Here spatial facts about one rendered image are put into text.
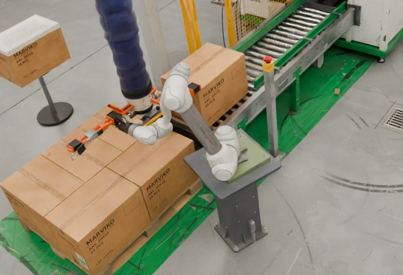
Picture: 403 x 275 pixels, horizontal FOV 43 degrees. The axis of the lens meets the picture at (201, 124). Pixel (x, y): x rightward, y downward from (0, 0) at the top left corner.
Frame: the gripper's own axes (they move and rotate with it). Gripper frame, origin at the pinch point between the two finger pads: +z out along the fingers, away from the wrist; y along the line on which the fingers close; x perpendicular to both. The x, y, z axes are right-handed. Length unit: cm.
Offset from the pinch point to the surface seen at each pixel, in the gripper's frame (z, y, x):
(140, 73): -9.3, -26.3, 25.7
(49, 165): 60, 50, -33
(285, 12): 25, 43, 249
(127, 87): -3.1, -18.0, 16.8
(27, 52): 166, 13, 32
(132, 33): -11, -58, 27
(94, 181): 13, 50, -24
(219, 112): -21, 44, 85
